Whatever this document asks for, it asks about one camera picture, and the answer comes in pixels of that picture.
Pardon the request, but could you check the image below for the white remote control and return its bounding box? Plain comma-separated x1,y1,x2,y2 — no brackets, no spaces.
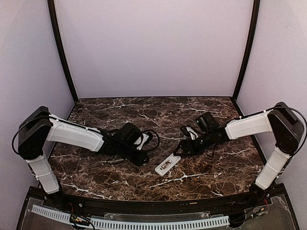
155,154,181,176

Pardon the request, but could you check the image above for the gold black AA battery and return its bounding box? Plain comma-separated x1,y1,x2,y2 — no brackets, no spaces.
161,162,169,169

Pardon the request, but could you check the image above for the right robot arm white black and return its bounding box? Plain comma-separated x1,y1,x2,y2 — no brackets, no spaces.
173,102,307,190

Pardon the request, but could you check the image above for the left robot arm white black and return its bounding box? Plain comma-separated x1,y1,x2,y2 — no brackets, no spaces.
12,106,149,195

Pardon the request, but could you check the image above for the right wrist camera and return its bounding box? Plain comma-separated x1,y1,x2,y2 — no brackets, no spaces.
180,126,199,140

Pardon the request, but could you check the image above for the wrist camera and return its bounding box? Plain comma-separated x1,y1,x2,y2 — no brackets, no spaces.
134,132,153,150
180,126,199,140

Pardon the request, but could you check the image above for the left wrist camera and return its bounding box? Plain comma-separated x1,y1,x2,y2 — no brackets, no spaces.
134,132,153,150

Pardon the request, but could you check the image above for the white slotted cable duct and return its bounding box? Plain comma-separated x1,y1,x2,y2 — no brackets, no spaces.
31,205,230,230

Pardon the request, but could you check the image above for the black front rail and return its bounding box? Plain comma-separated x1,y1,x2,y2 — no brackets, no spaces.
28,186,283,218

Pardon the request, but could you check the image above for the right black frame post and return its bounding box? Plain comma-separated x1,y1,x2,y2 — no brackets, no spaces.
232,0,260,101

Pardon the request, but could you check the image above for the black frame post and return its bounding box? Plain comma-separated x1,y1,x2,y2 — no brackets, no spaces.
47,0,79,103
232,0,260,101

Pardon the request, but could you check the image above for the left black frame post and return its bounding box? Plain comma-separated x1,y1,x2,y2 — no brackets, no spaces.
47,0,79,103

